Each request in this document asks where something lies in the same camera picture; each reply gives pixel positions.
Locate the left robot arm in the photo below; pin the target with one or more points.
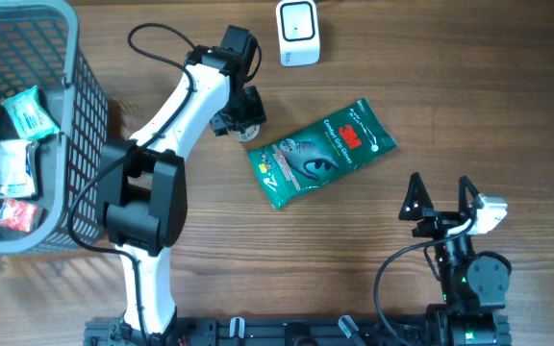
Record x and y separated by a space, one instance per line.
142 199

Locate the white barcode scanner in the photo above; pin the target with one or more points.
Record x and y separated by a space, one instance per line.
298 32

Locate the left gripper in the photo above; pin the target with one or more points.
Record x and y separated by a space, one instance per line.
224 124

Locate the red snack packet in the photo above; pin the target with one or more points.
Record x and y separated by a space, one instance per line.
19 215

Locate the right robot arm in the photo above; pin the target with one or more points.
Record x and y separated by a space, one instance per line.
473 284

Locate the grey plastic shopping basket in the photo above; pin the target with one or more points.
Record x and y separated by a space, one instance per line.
39 47

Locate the green lidded jar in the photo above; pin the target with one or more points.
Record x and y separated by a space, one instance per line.
248 134

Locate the white tissue pack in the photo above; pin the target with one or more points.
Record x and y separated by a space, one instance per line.
18 173

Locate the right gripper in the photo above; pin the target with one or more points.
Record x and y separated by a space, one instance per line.
438 220

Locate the teal wet wipes pack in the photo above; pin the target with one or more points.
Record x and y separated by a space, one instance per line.
30 119

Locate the green 3M gloves package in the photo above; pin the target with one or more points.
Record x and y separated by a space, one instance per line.
320 153

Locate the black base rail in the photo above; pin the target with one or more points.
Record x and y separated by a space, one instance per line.
286 331

